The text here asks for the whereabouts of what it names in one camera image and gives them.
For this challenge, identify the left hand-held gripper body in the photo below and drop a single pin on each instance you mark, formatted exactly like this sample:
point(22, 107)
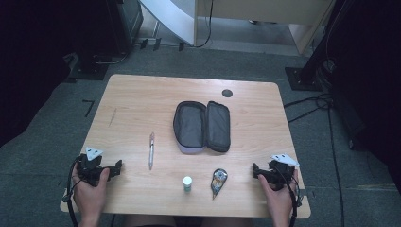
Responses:
point(90, 168)

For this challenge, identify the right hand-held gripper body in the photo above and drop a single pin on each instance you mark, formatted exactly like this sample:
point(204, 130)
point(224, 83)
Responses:
point(282, 171)

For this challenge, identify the silver pen with pink cap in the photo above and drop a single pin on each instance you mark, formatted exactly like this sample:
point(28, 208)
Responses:
point(151, 151)

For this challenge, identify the grey pencil case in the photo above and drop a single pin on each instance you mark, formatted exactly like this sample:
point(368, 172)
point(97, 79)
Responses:
point(201, 126)

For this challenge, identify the person's right hand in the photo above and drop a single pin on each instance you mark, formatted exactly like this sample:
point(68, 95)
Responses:
point(277, 198)

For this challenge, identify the person's left hand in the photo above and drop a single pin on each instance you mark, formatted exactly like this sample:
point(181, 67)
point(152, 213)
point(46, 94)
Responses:
point(90, 197)

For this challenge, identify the white glue stick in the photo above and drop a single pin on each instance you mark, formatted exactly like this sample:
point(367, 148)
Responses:
point(187, 183)

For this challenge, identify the dark round table grommet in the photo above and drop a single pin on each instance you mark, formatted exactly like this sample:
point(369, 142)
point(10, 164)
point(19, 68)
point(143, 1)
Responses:
point(227, 93)

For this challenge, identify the black stand with square base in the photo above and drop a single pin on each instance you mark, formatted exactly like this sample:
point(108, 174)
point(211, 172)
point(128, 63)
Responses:
point(304, 77)

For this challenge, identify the black equipment case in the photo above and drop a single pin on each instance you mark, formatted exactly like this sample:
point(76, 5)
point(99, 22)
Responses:
point(129, 22)

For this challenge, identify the white curved panel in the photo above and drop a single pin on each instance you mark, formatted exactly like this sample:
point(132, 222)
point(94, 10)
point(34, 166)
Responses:
point(171, 19)

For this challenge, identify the light wooden cabinet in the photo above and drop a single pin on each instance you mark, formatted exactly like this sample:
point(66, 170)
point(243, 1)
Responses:
point(265, 11)

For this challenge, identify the black stand with base plate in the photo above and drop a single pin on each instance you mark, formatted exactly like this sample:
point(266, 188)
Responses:
point(90, 67)

